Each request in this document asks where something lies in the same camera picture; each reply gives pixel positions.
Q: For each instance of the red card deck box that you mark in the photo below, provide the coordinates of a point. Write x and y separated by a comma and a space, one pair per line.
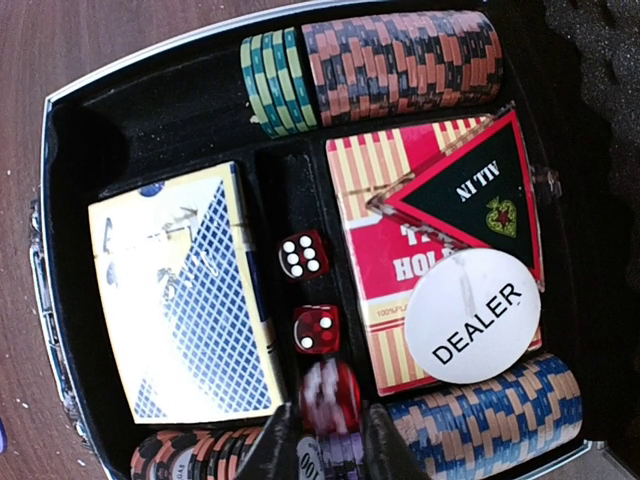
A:
388, 258

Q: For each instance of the chip row in case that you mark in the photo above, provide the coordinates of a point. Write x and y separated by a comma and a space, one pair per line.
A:
467, 432
335, 72

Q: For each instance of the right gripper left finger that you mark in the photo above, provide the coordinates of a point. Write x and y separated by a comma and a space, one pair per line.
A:
274, 454

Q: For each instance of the blue yellow card deck box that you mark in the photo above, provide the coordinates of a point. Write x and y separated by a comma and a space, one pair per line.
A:
180, 292

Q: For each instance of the red die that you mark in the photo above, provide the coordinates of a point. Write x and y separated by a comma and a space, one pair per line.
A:
303, 256
330, 398
316, 329

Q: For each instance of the chip row in case left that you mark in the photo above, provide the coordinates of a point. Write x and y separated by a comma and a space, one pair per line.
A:
335, 72

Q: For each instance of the chip row in case right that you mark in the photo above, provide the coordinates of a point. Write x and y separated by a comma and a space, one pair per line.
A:
467, 432

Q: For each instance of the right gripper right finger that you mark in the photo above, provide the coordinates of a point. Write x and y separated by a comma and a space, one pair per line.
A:
386, 455

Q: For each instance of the white dealer button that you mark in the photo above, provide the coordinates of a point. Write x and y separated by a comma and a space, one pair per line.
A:
472, 316

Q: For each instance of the red black triangle token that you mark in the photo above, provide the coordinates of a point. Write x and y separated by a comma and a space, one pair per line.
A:
477, 193

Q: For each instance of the aluminium poker case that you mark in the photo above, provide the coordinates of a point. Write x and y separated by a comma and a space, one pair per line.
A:
571, 72

